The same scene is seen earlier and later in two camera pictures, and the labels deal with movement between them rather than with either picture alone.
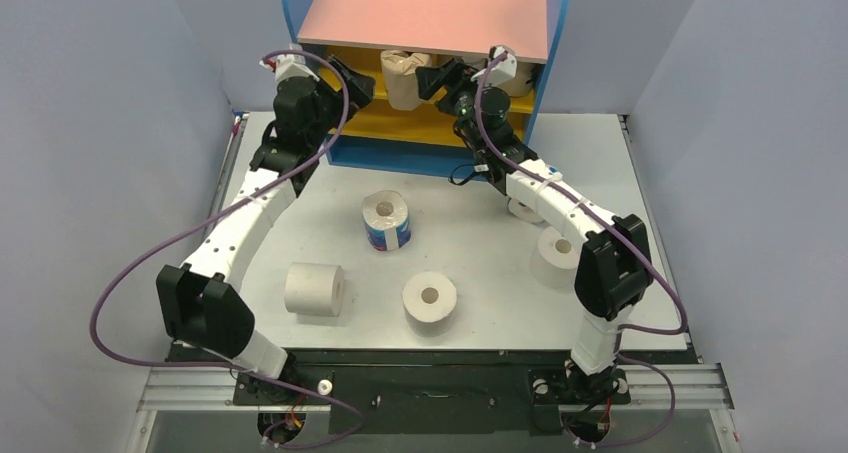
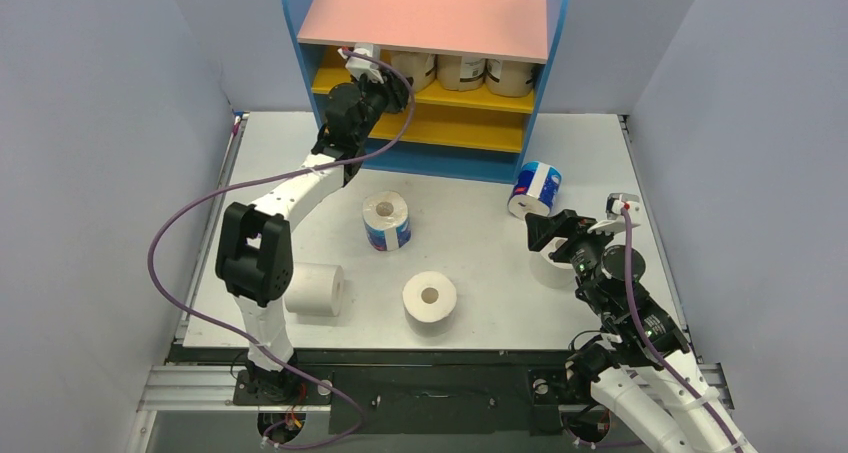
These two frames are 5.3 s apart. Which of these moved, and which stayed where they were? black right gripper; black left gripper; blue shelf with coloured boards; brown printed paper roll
Moved: black left gripper; black right gripper
Stayed: blue shelf with coloured boards; brown printed paper roll
